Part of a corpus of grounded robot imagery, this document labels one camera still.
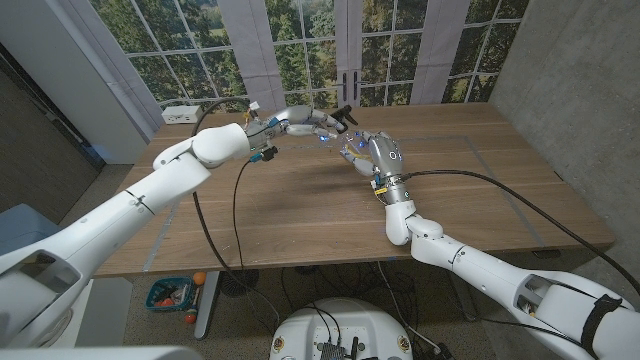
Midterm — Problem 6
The printed window forest backdrop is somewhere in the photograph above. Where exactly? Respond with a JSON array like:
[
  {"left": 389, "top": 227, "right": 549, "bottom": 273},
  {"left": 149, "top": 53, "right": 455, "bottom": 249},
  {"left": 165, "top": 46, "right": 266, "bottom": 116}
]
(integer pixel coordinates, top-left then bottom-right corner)
[{"left": 44, "top": 0, "right": 531, "bottom": 114}]

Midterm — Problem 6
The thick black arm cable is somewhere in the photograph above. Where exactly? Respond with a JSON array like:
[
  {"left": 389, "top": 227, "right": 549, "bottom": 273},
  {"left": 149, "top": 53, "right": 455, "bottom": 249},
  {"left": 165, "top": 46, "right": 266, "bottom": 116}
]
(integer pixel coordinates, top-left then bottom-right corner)
[
  {"left": 192, "top": 97, "right": 281, "bottom": 326},
  {"left": 399, "top": 169, "right": 640, "bottom": 296}
]

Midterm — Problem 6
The grey table leg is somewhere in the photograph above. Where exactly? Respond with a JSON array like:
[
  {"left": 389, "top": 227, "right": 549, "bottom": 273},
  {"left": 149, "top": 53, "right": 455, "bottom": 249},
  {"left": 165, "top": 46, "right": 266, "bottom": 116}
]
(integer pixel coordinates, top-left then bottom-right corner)
[{"left": 455, "top": 294, "right": 479, "bottom": 322}]

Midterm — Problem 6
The tangle of black floor cables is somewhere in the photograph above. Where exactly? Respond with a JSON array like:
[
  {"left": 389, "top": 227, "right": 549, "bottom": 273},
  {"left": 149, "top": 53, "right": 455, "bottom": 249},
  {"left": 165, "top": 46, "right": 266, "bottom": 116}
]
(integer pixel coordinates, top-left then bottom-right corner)
[{"left": 279, "top": 262, "right": 416, "bottom": 311}]

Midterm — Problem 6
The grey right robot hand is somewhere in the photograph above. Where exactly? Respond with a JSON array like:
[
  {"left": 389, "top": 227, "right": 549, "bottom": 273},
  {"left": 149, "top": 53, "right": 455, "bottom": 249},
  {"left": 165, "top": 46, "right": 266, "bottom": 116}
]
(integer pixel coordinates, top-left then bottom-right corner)
[{"left": 339, "top": 130, "right": 416, "bottom": 206}]

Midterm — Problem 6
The blue basket with toys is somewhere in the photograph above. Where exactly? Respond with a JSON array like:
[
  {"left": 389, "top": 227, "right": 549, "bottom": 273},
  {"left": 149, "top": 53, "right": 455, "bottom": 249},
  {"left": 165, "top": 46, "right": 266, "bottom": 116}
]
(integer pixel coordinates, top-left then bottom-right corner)
[{"left": 144, "top": 276, "right": 195, "bottom": 313}]

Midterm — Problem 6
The white floor cable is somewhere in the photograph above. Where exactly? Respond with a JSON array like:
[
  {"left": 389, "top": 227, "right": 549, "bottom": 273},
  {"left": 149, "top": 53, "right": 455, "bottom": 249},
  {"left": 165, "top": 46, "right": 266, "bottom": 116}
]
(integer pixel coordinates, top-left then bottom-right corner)
[{"left": 377, "top": 262, "right": 442, "bottom": 352}]

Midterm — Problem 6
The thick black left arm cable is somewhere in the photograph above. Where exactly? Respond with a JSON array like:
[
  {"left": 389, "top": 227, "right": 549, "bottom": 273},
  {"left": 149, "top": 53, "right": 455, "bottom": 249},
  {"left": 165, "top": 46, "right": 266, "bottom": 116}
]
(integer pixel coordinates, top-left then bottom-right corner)
[{"left": 192, "top": 97, "right": 281, "bottom": 326}]

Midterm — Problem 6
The white power strip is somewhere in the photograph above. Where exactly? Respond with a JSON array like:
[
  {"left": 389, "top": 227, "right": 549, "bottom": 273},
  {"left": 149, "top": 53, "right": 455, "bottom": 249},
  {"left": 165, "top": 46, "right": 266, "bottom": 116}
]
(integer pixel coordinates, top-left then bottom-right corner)
[{"left": 161, "top": 104, "right": 205, "bottom": 125}]

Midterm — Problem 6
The white table leg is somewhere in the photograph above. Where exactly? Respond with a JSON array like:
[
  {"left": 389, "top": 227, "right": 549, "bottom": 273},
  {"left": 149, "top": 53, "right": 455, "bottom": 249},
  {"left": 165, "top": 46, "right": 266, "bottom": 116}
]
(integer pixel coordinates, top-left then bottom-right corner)
[{"left": 193, "top": 271, "right": 221, "bottom": 341}]

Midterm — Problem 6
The blue storage bin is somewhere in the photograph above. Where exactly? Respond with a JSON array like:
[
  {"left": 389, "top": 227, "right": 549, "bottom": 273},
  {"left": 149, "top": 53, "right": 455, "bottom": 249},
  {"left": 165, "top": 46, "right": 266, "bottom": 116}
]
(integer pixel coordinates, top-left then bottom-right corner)
[{"left": 0, "top": 203, "right": 66, "bottom": 259}]

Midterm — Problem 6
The colourful toy maraca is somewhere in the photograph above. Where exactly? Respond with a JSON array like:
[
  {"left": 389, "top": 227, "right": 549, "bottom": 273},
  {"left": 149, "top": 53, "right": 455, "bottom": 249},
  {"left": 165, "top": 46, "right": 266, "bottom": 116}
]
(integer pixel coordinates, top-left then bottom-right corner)
[{"left": 183, "top": 287, "right": 201, "bottom": 325}]

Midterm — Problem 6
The black round floor fan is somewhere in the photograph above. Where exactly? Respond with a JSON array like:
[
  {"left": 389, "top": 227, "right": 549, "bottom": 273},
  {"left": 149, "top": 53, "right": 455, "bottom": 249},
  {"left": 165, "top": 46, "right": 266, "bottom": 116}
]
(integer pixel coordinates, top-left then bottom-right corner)
[{"left": 219, "top": 269, "right": 260, "bottom": 297}]

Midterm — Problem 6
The black spray head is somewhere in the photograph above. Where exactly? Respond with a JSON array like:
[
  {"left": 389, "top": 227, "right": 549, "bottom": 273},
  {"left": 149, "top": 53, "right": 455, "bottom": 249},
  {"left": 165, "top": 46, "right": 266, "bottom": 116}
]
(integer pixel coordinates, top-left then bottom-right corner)
[{"left": 332, "top": 104, "right": 359, "bottom": 132}]

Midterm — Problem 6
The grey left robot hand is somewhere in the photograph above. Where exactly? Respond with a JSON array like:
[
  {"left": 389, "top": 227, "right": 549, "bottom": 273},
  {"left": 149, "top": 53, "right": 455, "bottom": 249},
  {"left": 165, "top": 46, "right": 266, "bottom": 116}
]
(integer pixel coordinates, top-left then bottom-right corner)
[{"left": 244, "top": 104, "right": 349, "bottom": 151}]

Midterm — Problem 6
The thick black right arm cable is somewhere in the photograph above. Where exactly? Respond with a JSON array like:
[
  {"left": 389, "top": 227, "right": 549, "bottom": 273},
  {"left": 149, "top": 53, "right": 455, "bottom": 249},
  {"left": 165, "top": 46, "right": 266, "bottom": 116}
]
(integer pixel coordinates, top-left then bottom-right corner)
[{"left": 399, "top": 169, "right": 640, "bottom": 296}]

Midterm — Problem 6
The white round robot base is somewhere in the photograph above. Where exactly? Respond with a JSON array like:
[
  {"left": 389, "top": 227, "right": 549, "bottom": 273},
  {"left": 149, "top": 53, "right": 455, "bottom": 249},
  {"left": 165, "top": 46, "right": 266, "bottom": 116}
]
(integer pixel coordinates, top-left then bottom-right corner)
[{"left": 268, "top": 297, "right": 412, "bottom": 360}]

